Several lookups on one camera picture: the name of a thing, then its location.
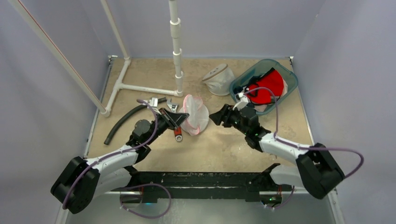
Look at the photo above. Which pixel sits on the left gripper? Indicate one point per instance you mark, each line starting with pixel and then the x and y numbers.
pixel 173 119

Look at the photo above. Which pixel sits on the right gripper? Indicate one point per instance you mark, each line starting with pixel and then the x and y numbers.
pixel 230 114

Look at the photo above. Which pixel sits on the pink-trimmed mesh laundry bag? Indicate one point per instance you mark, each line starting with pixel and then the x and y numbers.
pixel 198 118

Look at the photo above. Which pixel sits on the red and black bra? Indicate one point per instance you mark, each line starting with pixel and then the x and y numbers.
pixel 249 88

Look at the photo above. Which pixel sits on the teal plastic bin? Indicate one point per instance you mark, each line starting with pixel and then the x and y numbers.
pixel 262 67

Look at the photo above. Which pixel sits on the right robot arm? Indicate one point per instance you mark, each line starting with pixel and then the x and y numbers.
pixel 314 169

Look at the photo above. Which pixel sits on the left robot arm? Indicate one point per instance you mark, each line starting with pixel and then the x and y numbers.
pixel 83 179

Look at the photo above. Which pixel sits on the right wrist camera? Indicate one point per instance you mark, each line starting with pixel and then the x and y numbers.
pixel 241 102

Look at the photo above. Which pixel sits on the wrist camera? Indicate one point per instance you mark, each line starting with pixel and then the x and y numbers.
pixel 153 102
pixel 241 102

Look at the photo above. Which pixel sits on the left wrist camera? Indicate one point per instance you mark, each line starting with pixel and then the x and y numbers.
pixel 153 102

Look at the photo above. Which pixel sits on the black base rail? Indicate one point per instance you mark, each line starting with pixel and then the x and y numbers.
pixel 204 185

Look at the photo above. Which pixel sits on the white PVC pipe frame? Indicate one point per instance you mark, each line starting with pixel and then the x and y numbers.
pixel 175 30

